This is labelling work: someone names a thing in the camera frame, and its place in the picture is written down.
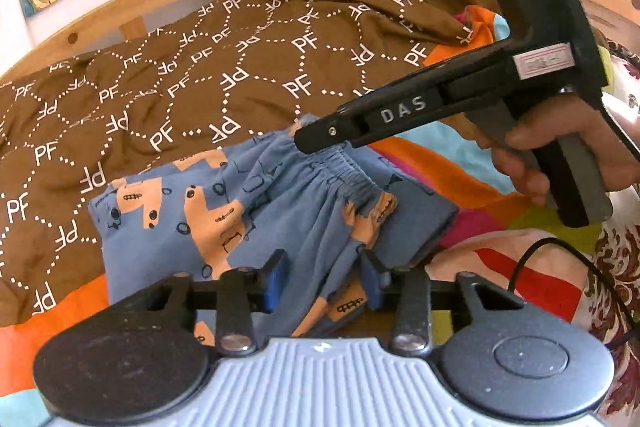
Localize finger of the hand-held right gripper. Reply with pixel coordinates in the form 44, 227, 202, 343
294, 104, 367, 156

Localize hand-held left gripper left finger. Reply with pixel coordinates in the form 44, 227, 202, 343
117, 249, 288, 355

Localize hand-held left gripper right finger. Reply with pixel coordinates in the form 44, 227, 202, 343
360, 251, 526, 356

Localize blue pants with orange print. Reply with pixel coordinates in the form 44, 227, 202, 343
89, 114, 461, 343

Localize person's right hand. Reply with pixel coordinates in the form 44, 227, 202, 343
471, 91, 640, 206

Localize colourful striped bedsheet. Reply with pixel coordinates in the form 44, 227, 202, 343
0, 4, 640, 427

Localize brown patterned blanket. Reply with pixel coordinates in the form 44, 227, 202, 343
0, 0, 481, 323

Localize red floral cloth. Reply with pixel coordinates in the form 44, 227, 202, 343
582, 214, 640, 427

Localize wooden bed frame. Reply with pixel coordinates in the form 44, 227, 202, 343
0, 0, 640, 82

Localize black cable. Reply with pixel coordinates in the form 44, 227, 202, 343
509, 237, 640, 350

